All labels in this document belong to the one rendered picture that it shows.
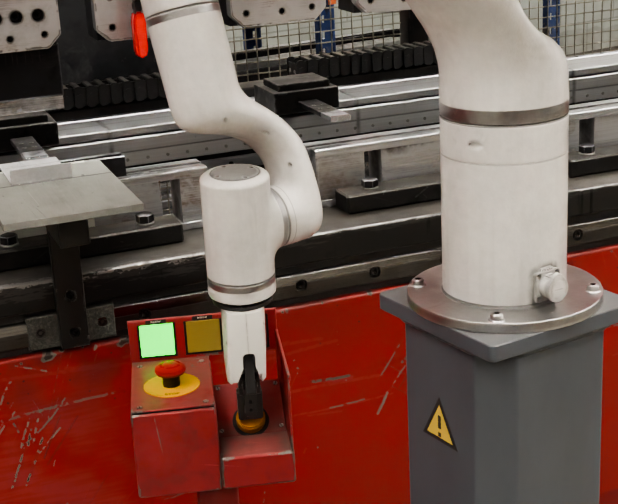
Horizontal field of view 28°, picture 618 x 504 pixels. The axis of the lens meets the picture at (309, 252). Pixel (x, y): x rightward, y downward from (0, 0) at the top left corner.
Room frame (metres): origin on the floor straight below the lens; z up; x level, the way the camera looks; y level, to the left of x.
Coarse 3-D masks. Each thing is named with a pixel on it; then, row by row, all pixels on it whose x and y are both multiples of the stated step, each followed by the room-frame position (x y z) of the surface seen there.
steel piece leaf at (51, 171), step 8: (8, 168) 1.77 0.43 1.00; (16, 168) 1.77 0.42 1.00; (24, 168) 1.77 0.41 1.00; (32, 168) 1.69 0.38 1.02; (40, 168) 1.69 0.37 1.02; (48, 168) 1.70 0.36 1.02; (56, 168) 1.70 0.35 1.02; (64, 168) 1.70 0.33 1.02; (8, 176) 1.73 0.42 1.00; (16, 176) 1.68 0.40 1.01; (24, 176) 1.68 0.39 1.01; (32, 176) 1.69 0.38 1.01; (40, 176) 1.69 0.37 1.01; (48, 176) 1.70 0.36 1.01; (56, 176) 1.70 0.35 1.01; (64, 176) 1.70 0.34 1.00; (72, 176) 1.71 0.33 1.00; (16, 184) 1.68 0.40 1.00
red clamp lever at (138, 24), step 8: (136, 0) 1.76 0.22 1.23; (136, 8) 1.77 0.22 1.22; (136, 16) 1.77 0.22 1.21; (136, 24) 1.76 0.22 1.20; (144, 24) 1.77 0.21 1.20; (136, 32) 1.77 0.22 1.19; (144, 32) 1.77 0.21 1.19; (136, 40) 1.77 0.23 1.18; (144, 40) 1.77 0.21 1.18; (136, 48) 1.77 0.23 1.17; (144, 48) 1.77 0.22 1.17; (144, 56) 1.77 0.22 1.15
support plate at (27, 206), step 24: (72, 168) 1.76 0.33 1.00; (96, 168) 1.75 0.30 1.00; (0, 192) 1.65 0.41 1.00; (24, 192) 1.64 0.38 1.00; (48, 192) 1.64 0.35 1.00; (72, 192) 1.63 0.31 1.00; (96, 192) 1.62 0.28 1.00; (120, 192) 1.62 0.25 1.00; (0, 216) 1.53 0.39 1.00; (24, 216) 1.53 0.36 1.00; (48, 216) 1.52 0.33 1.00; (72, 216) 1.53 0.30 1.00; (96, 216) 1.54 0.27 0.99
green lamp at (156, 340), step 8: (144, 328) 1.55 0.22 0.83; (152, 328) 1.55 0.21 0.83; (160, 328) 1.55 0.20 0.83; (168, 328) 1.55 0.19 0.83; (144, 336) 1.55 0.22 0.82; (152, 336) 1.55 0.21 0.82; (160, 336) 1.55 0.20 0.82; (168, 336) 1.55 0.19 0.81; (144, 344) 1.55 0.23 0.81; (152, 344) 1.55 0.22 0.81; (160, 344) 1.55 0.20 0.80; (168, 344) 1.55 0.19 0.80; (144, 352) 1.55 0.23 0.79; (152, 352) 1.55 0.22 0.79; (160, 352) 1.55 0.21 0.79; (168, 352) 1.55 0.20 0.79
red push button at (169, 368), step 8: (168, 360) 1.49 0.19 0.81; (176, 360) 1.48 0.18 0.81; (160, 368) 1.46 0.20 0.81; (168, 368) 1.46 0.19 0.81; (176, 368) 1.46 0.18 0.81; (184, 368) 1.47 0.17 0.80; (160, 376) 1.46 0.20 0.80; (168, 376) 1.45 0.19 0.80; (176, 376) 1.46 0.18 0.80; (168, 384) 1.46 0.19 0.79; (176, 384) 1.47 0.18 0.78
